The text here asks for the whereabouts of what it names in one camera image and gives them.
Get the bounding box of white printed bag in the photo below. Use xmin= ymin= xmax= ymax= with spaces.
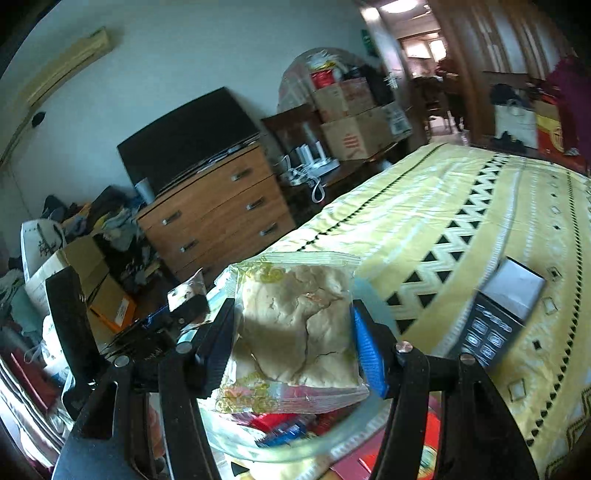
xmin=20 ymin=220 xmax=68 ymax=283

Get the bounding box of red blue snack packet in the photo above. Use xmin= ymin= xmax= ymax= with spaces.
xmin=231 ymin=411 xmax=326 ymax=449

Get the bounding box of small cardboard box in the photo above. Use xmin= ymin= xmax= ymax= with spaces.
xmin=310 ymin=78 xmax=376 ymax=123

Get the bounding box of large cardboard box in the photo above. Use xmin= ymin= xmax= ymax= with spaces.
xmin=320 ymin=102 xmax=413 ymax=161

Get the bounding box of wooden dresser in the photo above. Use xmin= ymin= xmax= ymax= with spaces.
xmin=136 ymin=141 xmax=296 ymax=286

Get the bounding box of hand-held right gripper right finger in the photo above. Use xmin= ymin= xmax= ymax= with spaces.
xmin=349 ymin=300 xmax=541 ymax=480

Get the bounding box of maroon garment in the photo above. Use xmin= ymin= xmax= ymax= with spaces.
xmin=547 ymin=54 xmax=591 ymax=155

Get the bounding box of black box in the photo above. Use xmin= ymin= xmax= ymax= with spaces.
xmin=445 ymin=256 xmax=548 ymax=370

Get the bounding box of beige air conditioner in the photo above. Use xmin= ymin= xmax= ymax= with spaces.
xmin=18 ymin=28 xmax=115 ymax=108

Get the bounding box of black television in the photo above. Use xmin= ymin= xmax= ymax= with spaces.
xmin=117 ymin=88 xmax=262 ymax=197

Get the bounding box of dark wooden desk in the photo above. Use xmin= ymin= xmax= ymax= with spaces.
xmin=260 ymin=104 xmax=408 ymax=228

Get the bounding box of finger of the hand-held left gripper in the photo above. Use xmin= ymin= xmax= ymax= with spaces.
xmin=167 ymin=294 xmax=209 ymax=330

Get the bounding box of wooden wardrobe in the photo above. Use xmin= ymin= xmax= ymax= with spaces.
xmin=431 ymin=0 xmax=580 ymax=145

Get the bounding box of white paper bag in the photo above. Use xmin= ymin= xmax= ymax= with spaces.
xmin=493 ymin=98 xmax=539 ymax=149

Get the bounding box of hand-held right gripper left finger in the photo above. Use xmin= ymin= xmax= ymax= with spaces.
xmin=51 ymin=298 xmax=237 ymax=480

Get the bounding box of clear plastic container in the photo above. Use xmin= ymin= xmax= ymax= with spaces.
xmin=198 ymin=272 xmax=398 ymax=464

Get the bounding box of yellow patterned bed blanket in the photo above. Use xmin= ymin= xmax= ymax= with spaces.
xmin=203 ymin=142 xmax=591 ymax=480

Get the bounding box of pile of clothes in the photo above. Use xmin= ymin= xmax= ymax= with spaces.
xmin=41 ymin=185 xmax=160 ymax=289

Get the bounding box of red tin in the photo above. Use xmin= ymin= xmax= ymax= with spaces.
xmin=311 ymin=68 xmax=337 ymax=90

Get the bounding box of beige pastry snack packet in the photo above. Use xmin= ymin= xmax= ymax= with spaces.
xmin=217 ymin=251 xmax=371 ymax=416

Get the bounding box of open cardboard box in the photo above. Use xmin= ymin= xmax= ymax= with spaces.
xmin=25 ymin=234 xmax=138 ymax=343

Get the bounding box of red yellow gift box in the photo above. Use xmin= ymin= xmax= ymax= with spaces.
xmin=534 ymin=99 xmax=591 ymax=160

